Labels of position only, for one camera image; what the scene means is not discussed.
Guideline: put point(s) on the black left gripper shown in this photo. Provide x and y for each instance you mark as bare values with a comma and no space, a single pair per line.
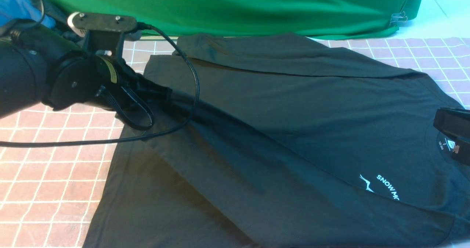
99,81

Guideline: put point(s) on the metal binder clip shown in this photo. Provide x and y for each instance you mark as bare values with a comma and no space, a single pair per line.
397,18

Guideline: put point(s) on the blue cloth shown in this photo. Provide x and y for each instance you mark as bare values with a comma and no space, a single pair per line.
21,9

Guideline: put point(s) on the green backdrop cloth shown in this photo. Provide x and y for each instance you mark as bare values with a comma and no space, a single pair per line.
323,19

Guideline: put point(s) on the dark gray long-sleeve top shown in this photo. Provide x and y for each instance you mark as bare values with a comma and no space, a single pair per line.
294,145

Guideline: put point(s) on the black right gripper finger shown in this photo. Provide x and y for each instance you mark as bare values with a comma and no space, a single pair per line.
453,123
461,150

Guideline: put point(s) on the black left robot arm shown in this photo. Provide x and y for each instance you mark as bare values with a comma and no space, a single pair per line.
40,66

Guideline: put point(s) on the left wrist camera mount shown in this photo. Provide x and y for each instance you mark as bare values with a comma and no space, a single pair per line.
104,34

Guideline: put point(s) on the pink grid-pattern table mat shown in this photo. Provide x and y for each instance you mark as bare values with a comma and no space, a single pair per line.
49,195

